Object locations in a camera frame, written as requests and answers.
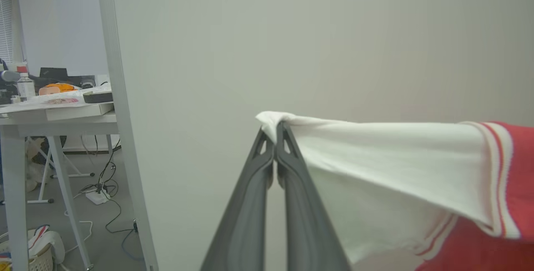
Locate black flat case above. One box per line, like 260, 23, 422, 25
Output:
83, 91, 113, 104

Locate white desk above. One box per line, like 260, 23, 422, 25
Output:
0, 110, 119, 271

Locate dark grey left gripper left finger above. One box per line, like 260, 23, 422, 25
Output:
200, 127, 276, 271

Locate white window blinds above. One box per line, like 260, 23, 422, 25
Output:
0, 0, 14, 64

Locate grey partition frame post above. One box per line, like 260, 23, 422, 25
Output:
96, 0, 160, 271

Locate white printed paper sheet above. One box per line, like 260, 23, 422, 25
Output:
0, 89, 114, 116

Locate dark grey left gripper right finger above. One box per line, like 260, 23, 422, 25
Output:
275, 122, 352, 271

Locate black laptop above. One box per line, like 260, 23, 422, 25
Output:
39, 67, 68, 79

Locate white woven laundry basket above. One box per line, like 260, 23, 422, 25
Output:
0, 228, 55, 271

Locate small white floor power strip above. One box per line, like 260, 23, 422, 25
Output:
85, 189, 111, 206

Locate white power strip with cables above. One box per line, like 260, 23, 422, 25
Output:
74, 135, 135, 235

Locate blue floor cable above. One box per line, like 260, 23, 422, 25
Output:
120, 228, 144, 262

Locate orange object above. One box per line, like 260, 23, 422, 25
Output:
38, 83, 79, 96

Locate white striped cloth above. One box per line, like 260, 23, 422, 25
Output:
26, 224, 66, 265

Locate white metal stand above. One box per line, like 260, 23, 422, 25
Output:
26, 137, 96, 204

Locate clear bottle red cap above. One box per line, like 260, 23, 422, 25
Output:
17, 65, 36, 101

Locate red and white sports shirt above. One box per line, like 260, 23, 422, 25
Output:
255, 111, 534, 271

